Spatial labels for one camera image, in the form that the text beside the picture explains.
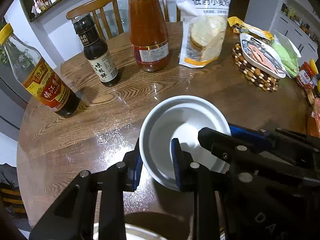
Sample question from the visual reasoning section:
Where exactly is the small white ramekin bowl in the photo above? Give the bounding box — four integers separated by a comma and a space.
139, 95, 231, 191

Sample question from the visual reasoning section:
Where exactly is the large white bowl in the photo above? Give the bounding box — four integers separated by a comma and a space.
93, 223, 171, 240

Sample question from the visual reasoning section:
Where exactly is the wooden bead trivet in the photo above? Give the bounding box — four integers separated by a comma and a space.
232, 42, 279, 92

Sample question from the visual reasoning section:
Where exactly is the orange plastic covered bowl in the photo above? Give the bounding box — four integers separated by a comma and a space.
307, 98, 320, 138

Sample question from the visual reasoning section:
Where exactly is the white tray of packaged food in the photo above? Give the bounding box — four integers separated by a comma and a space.
240, 33, 287, 79

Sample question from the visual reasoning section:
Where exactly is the chili sauce jar yellow lid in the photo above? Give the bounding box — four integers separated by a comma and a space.
296, 59, 319, 92

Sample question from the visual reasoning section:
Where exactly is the green snack bag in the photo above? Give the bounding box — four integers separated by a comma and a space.
272, 30, 301, 78

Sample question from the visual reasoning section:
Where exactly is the small dark soy sauce bottle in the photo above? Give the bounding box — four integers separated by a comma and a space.
72, 14, 120, 87

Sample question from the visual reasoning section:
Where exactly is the yellow snack packet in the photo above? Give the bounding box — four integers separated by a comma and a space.
227, 16, 273, 40

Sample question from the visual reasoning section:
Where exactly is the left wooden chair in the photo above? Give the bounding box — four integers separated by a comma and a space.
66, 0, 124, 40

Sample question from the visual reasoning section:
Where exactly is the wooden chair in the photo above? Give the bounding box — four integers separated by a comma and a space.
66, 0, 124, 40
155, 0, 185, 23

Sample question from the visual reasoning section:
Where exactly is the right wooden chair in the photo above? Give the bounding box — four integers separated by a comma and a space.
155, 0, 185, 23

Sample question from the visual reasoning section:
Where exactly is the yellow cap vinegar bottle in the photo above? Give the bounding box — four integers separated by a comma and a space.
1, 23, 80, 117

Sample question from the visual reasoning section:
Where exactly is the red sauce glass jar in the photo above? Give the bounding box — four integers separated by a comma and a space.
129, 0, 169, 72

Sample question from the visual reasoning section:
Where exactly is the flour bag with yellow trim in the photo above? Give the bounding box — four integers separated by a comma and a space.
176, 0, 231, 68

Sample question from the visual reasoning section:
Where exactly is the striped chair with dark cloth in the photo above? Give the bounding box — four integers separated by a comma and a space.
0, 163, 28, 219

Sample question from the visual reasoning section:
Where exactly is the white cabinet with shelves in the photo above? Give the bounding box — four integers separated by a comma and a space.
245, 0, 319, 64

